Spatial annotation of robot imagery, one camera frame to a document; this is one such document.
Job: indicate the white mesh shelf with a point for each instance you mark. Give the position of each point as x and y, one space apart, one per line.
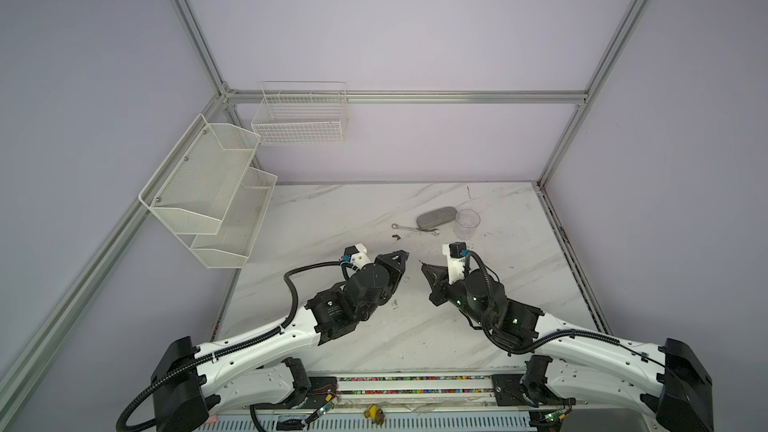
191 192
232 246

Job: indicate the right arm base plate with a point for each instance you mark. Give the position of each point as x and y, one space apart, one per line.
529 388

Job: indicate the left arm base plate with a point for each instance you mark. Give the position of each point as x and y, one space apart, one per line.
309 397

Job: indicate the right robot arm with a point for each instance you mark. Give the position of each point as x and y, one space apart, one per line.
667 382

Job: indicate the lower white mesh shelf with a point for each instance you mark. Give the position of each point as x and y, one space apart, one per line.
232 246

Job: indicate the white wire basket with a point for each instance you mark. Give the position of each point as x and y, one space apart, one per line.
293 113

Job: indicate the grey fabric case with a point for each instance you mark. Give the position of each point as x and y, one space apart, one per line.
433 219

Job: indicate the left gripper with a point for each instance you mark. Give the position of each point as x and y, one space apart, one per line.
394 269

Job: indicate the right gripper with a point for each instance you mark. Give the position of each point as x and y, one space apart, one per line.
439 276

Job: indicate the clear plastic cup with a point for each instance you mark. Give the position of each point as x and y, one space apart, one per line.
466 224

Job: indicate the upper white mesh shelf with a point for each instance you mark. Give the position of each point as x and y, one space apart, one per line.
191 192

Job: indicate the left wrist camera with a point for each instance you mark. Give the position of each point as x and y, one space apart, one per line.
355 256

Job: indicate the silver combination wrench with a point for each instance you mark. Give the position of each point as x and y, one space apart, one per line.
431 231

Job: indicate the yellow padlock on rail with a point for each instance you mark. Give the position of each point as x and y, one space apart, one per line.
375 415

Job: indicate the aluminium rail bed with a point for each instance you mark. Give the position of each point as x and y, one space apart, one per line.
419 403

